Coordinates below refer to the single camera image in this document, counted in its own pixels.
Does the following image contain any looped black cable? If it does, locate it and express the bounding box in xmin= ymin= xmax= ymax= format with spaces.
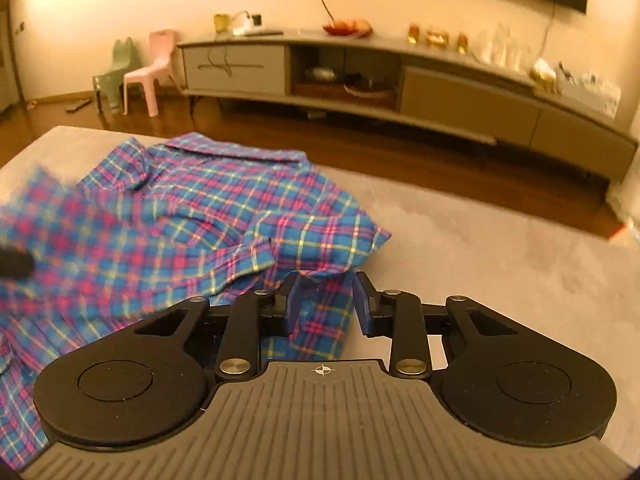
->
xmin=197 ymin=47 xmax=264 ymax=79

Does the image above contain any long grey TV cabinet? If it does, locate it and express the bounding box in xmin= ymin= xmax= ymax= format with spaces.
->
xmin=177 ymin=27 xmax=639 ymax=183

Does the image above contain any blue pink plaid shirt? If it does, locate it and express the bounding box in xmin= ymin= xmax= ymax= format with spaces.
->
xmin=0 ymin=131 xmax=393 ymax=471

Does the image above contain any gold tissue box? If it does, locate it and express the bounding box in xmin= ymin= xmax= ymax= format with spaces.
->
xmin=530 ymin=57 xmax=557 ymax=94

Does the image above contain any thin television cable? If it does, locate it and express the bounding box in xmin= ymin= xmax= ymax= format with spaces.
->
xmin=537 ymin=2 xmax=556 ymax=61

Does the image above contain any green plastic child chair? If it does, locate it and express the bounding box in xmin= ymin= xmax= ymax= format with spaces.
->
xmin=92 ymin=37 xmax=142 ymax=114

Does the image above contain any cluster of clear glasses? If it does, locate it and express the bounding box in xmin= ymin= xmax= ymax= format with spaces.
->
xmin=475 ymin=22 xmax=532 ymax=69

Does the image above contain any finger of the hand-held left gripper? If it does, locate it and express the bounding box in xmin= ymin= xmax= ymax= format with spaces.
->
xmin=0 ymin=245 xmax=34 ymax=279

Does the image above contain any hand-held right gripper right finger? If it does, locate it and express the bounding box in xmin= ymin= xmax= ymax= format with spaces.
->
xmin=352 ymin=271 xmax=518 ymax=380

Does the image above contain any grey tray with small items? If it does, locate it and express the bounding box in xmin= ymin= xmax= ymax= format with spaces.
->
xmin=557 ymin=62 xmax=622 ymax=119

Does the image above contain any red plate of fruit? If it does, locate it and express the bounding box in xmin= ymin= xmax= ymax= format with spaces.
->
xmin=322 ymin=18 xmax=374 ymax=39

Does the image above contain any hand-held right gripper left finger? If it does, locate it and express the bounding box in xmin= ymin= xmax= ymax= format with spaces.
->
xmin=135 ymin=271 xmax=306 ymax=381

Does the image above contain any pink plastic child chair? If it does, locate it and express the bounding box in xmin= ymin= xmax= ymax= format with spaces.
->
xmin=122 ymin=30 xmax=179 ymax=118

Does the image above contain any white power strip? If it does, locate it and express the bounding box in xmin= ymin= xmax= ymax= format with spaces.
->
xmin=232 ymin=10 xmax=283 ymax=37

